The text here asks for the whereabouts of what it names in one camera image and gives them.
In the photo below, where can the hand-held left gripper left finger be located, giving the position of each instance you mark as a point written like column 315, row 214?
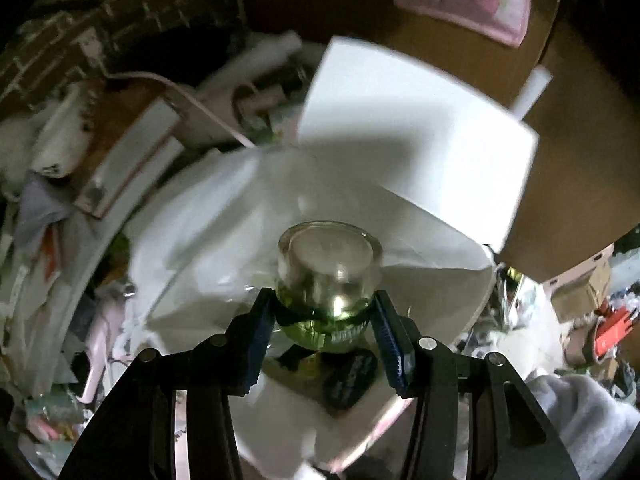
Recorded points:
column 260, row 340

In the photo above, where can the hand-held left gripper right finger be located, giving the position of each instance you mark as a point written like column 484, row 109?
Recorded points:
column 392, row 350

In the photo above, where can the black charger block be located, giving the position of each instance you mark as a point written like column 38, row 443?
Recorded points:
column 350, row 380

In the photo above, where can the clear glass jar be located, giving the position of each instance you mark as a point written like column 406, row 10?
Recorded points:
column 325, row 270

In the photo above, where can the pink cartoon print box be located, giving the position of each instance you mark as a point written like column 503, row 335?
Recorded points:
column 400, row 135

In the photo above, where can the pink hairbrush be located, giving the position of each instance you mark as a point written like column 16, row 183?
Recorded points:
column 100, row 345

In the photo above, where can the small cardboard box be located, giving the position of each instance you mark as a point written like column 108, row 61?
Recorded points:
column 580, row 292

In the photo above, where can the stack of books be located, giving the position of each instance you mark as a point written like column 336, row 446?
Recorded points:
column 65, row 285

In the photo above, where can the white fluffy towel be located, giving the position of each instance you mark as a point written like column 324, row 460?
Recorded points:
column 585, row 420

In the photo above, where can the red plastic object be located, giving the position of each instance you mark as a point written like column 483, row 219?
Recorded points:
column 615, row 332

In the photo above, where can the thick white-edged book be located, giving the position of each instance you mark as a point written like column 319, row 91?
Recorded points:
column 130, row 155

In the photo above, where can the purple cloth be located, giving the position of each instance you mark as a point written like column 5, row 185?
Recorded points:
column 40, row 205

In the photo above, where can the white rolled paper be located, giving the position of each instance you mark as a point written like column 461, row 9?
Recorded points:
column 260, row 55

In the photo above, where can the pink cartoon tote bag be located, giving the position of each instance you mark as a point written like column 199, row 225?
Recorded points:
column 460, row 0

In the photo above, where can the white wall plug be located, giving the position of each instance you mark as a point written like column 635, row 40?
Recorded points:
column 90, row 45

